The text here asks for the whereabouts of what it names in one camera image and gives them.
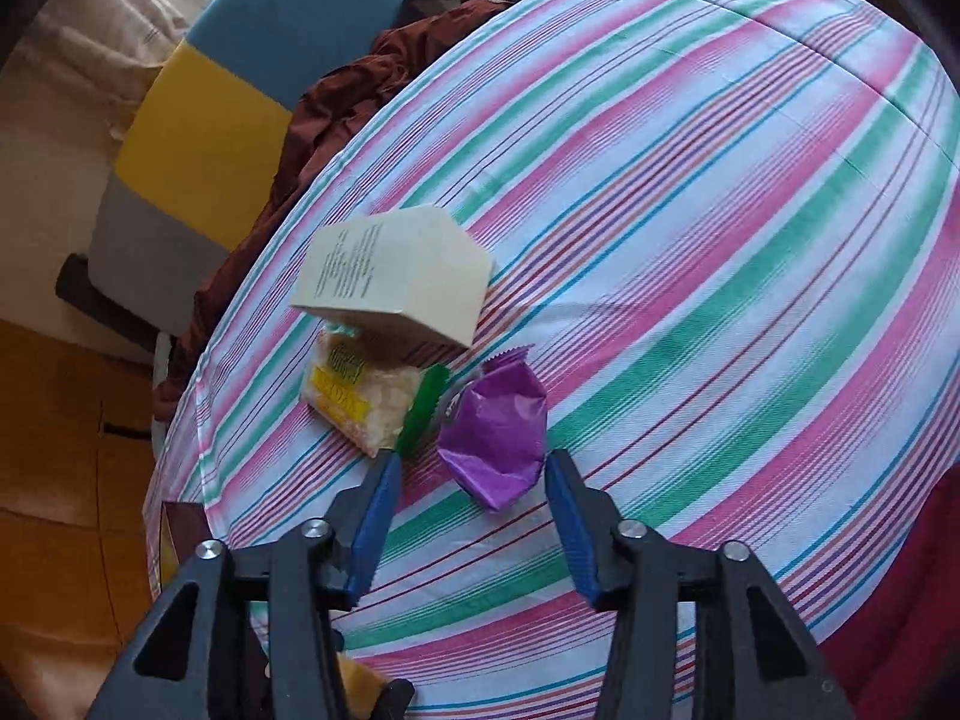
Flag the cream printed cardboard box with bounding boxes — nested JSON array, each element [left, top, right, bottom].
[[289, 204, 496, 350]]

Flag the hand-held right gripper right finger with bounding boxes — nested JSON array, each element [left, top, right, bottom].
[[544, 448, 856, 720]]

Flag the blue yellow grey armchair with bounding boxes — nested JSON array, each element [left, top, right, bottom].
[[56, 0, 560, 338]]

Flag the yellow sponge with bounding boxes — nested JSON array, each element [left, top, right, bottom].
[[334, 652, 391, 720]]

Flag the dark red gold-lined box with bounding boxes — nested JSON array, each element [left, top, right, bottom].
[[146, 499, 203, 601]]

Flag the yellow snack packet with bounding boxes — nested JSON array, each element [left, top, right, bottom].
[[298, 326, 425, 458]]

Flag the green foil packet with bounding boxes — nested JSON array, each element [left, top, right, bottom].
[[396, 364, 451, 458]]

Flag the purple foil packet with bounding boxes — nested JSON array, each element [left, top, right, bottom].
[[436, 349, 548, 512]]

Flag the dark red blanket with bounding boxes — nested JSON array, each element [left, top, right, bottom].
[[154, 0, 518, 421]]

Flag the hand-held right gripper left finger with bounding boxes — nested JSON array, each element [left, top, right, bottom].
[[86, 452, 406, 720]]

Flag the magenta cloth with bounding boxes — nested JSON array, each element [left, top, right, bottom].
[[814, 457, 960, 720]]

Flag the beige patterned curtain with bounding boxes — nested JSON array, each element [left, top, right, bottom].
[[22, 0, 192, 136]]

